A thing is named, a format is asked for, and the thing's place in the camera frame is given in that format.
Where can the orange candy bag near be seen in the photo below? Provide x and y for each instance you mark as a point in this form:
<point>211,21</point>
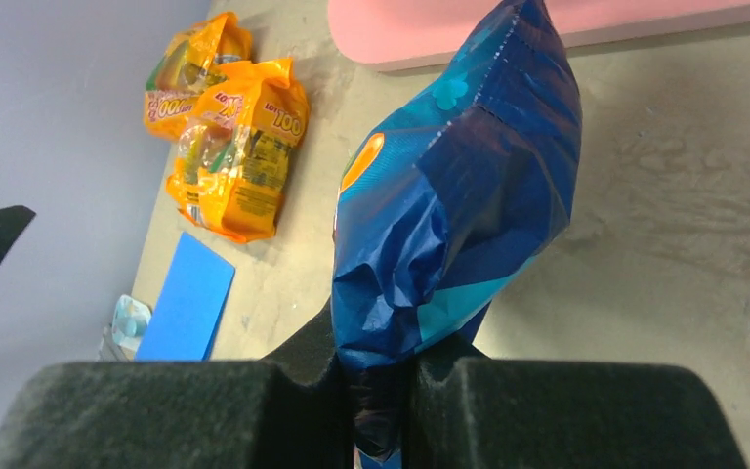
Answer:
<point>232,160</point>

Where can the pink three-tier shelf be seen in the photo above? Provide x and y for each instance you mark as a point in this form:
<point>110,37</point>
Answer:
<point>398,35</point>

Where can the blue candy bag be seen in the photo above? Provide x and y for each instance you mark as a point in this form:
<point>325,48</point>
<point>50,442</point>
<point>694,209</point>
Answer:
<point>446,201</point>

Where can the orange candy bag far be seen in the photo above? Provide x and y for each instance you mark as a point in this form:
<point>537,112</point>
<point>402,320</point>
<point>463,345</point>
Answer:
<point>191,64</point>

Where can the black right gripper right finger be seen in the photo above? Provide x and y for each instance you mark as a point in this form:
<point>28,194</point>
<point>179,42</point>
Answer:
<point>472,411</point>

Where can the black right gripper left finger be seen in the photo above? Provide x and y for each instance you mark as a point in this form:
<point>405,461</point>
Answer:
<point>285,410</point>

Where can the clear tape roll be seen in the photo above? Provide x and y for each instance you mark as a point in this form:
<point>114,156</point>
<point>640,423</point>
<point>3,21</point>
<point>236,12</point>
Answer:
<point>122,336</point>

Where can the blue foam pad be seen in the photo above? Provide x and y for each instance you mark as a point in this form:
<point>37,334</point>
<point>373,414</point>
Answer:
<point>190,305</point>

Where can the orange candy bag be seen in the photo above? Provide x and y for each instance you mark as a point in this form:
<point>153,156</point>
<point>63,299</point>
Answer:
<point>191,64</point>
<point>232,160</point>

